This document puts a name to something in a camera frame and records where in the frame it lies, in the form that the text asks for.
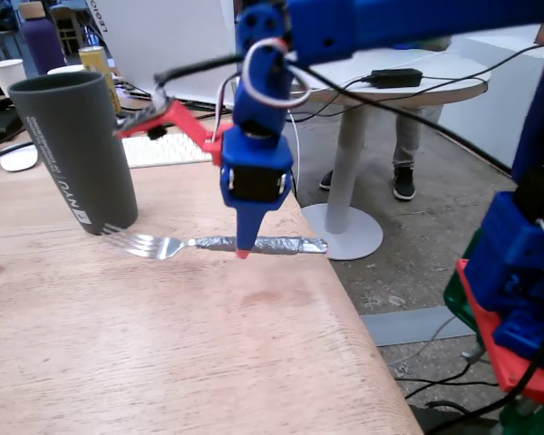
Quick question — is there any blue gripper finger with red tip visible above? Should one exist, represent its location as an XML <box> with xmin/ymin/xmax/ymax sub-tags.
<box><xmin>235</xmin><ymin>206</ymin><xmax>269</xmax><ymax>261</ymax></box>

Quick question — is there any blue gripper body with servo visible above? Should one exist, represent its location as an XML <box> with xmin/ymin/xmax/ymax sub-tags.
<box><xmin>220</xmin><ymin>125</ymin><xmax>296</xmax><ymax>212</ymax></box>

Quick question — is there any metal fork with taped handle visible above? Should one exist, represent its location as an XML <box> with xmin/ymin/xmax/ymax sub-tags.
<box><xmin>102</xmin><ymin>224</ymin><xmax>330</xmax><ymax>262</ymax></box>

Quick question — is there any white keyboard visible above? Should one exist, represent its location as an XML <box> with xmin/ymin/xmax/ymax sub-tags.
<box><xmin>121</xmin><ymin>133</ymin><xmax>214</xmax><ymax>169</ymax></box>

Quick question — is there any white laptop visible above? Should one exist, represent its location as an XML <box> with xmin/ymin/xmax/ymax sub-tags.
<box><xmin>84</xmin><ymin>0</ymin><xmax>237</xmax><ymax>110</ymax></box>

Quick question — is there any person in gray trousers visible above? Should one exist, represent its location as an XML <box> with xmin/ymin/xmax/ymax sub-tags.
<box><xmin>319</xmin><ymin>104</ymin><xmax>445</xmax><ymax>203</ymax></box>

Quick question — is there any black power adapter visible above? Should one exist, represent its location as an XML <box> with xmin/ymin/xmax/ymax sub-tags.
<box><xmin>370</xmin><ymin>67</ymin><xmax>423</xmax><ymax>89</ymax></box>

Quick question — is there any gray NYU tumbler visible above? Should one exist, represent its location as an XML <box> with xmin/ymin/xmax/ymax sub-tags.
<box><xmin>7</xmin><ymin>71</ymin><xmax>140</xmax><ymax>236</ymax></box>

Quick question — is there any yellow drink can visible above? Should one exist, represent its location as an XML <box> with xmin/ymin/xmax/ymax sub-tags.
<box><xmin>78</xmin><ymin>45</ymin><xmax>121</xmax><ymax>114</ymax></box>

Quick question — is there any white bowl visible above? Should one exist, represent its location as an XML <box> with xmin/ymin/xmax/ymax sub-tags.
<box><xmin>46</xmin><ymin>64</ymin><xmax>86</xmax><ymax>76</ymax></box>

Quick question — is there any green table clamp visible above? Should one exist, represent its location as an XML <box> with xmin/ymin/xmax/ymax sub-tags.
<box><xmin>442</xmin><ymin>226</ymin><xmax>544</xmax><ymax>435</ymax></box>

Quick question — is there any wooden chair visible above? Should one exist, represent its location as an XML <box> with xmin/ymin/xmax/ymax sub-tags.
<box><xmin>49</xmin><ymin>4</ymin><xmax>90</xmax><ymax>56</ymax></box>

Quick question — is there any white computer mouse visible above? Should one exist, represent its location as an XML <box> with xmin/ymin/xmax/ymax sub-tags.
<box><xmin>0</xmin><ymin>143</ymin><xmax>40</xmax><ymax>172</ymax></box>

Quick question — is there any purple bottle with wooden cap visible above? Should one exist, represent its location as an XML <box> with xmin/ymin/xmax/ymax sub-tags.
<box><xmin>18</xmin><ymin>1</ymin><xmax>68</xmax><ymax>76</ymax></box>

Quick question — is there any black flat case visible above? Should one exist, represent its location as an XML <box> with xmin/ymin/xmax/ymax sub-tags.
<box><xmin>0</xmin><ymin>97</ymin><xmax>26</xmax><ymax>149</ymax></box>

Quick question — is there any white paper cup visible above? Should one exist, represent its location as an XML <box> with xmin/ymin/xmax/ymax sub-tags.
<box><xmin>0</xmin><ymin>58</ymin><xmax>27</xmax><ymax>99</ymax></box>

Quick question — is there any red wrist camera mount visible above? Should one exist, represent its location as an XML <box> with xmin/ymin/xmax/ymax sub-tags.
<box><xmin>115</xmin><ymin>85</ymin><xmax>226</xmax><ymax>167</ymax></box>

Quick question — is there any round white pedestal table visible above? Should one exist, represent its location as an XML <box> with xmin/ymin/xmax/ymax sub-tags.
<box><xmin>294</xmin><ymin>44</ymin><xmax>491</xmax><ymax>262</ymax></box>

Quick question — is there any thick black camera cable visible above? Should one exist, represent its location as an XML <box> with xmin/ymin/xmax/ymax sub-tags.
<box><xmin>153</xmin><ymin>44</ymin><xmax>516</xmax><ymax>176</ymax></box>

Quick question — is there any gray floor cable cover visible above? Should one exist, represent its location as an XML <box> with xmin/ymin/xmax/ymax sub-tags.
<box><xmin>360</xmin><ymin>305</ymin><xmax>477</xmax><ymax>348</ymax></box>

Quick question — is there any white floor cable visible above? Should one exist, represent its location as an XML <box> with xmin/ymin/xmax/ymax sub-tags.
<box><xmin>384</xmin><ymin>314</ymin><xmax>457</xmax><ymax>368</ymax></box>

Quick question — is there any black floor cable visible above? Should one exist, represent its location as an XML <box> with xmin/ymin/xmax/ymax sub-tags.
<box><xmin>396</xmin><ymin>360</ymin><xmax>502</xmax><ymax>401</ymax></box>

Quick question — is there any red robot base plate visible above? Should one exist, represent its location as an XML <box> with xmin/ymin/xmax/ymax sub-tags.
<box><xmin>455</xmin><ymin>257</ymin><xmax>544</xmax><ymax>404</ymax></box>

